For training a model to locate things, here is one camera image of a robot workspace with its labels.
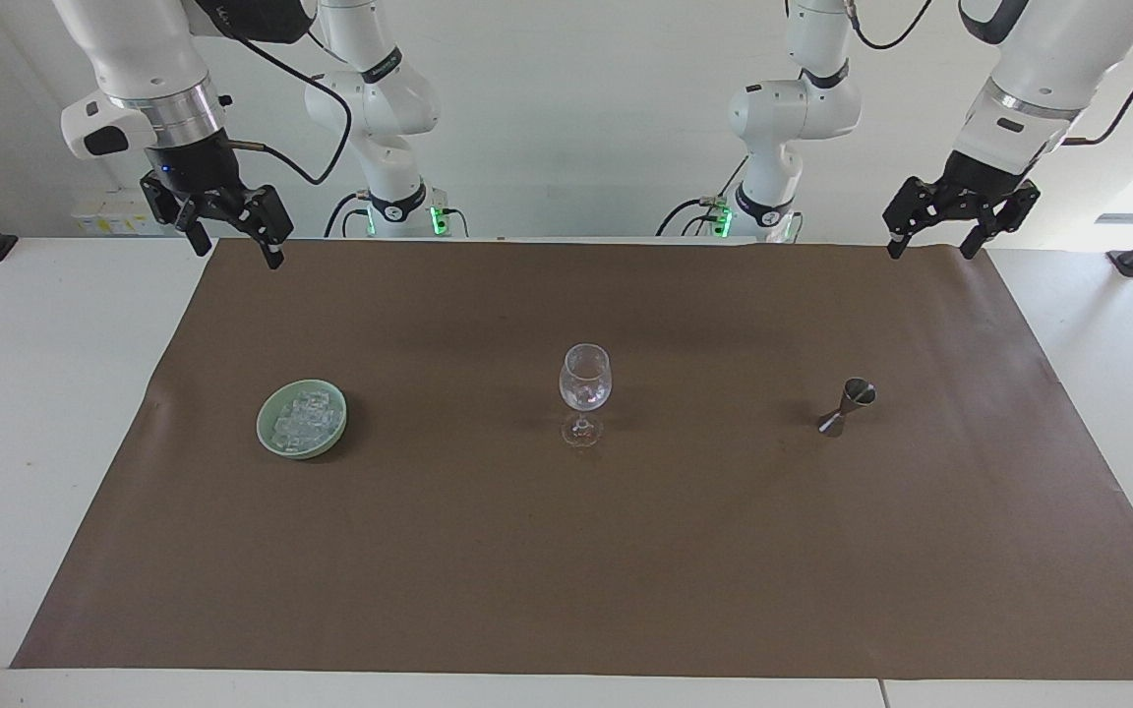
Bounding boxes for black cable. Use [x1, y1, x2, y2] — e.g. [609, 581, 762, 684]
[1061, 0, 1133, 148]
[324, 191, 373, 240]
[844, 0, 933, 51]
[654, 155, 750, 238]
[224, 29, 354, 187]

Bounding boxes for clear ice cubes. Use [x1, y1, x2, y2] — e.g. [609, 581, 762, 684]
[272, 389, 344, 451]

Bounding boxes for green bowl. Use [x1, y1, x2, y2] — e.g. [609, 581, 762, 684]
[255, 379, 349, 461]

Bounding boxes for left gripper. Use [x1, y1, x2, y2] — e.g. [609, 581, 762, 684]
[882, 147, 1043, 262]

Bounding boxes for steel jigger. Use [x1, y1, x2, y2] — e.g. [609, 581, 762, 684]
[816, 377, 878, 438]

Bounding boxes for clear wine glass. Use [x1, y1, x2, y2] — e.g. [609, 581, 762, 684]
[558, 342, 615, 449]

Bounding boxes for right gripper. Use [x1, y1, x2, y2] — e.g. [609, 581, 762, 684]
[140, 129, 295, 271]

